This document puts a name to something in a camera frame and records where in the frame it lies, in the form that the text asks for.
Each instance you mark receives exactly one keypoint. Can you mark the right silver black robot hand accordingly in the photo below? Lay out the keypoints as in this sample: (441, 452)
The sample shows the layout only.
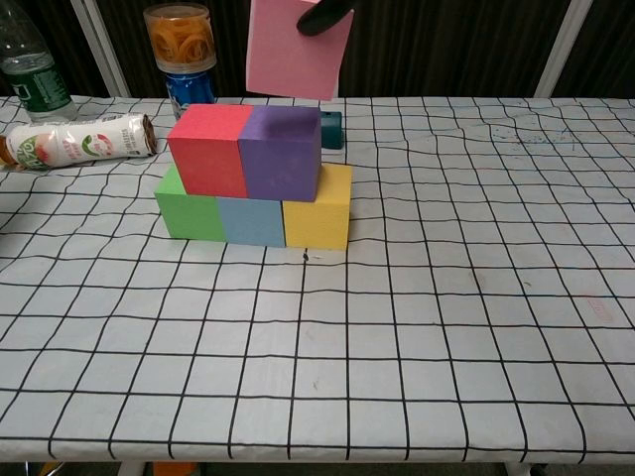
(322, 17)

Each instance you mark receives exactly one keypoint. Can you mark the pink foam cube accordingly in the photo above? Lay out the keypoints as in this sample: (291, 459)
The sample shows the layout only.
(297, 54)

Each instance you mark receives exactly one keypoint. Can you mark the purple foam cube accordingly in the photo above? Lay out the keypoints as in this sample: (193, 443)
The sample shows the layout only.
(278, 158)

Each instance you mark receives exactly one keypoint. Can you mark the red foam cube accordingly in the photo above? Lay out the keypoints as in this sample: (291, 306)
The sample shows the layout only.
(208, 154)

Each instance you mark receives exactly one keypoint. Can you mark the yellow foam cube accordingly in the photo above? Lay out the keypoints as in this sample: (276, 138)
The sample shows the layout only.
(317, 218)

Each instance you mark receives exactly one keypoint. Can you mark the light blue foam cube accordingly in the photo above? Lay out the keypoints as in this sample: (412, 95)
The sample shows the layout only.
(253, 223)

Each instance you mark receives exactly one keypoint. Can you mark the green foam cube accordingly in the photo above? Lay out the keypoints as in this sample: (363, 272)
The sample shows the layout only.
(191, 218)

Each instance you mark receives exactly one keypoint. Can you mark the dark pleated curtain panel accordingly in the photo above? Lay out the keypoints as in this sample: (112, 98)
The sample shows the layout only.
(610, 44)
(228, 44)
(436, 44)
(69, 25)

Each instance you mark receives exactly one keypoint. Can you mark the teal block with holes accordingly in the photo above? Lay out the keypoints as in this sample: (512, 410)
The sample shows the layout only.
(331, 130)

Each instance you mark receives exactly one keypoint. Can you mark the clear jar of rubber bands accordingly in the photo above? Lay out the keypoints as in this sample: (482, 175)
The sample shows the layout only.
(179, 37)

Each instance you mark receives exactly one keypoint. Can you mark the blue and white can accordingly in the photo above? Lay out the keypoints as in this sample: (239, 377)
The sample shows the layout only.
(191, 89)

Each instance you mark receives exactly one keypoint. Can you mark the white labelled drink bottle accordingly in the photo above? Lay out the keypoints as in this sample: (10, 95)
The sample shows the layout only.
(79, 141)

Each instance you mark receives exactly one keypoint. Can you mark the clear water bottle green label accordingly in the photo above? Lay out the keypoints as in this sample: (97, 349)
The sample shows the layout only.
(42, 84)

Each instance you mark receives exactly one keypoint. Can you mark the white checkered tablecloth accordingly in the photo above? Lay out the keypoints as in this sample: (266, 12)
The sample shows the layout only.
(317, 372)

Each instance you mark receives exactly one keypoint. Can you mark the white aluminium screen post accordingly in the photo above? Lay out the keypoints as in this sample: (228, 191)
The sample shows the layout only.
(563, 49)
(104, 49)

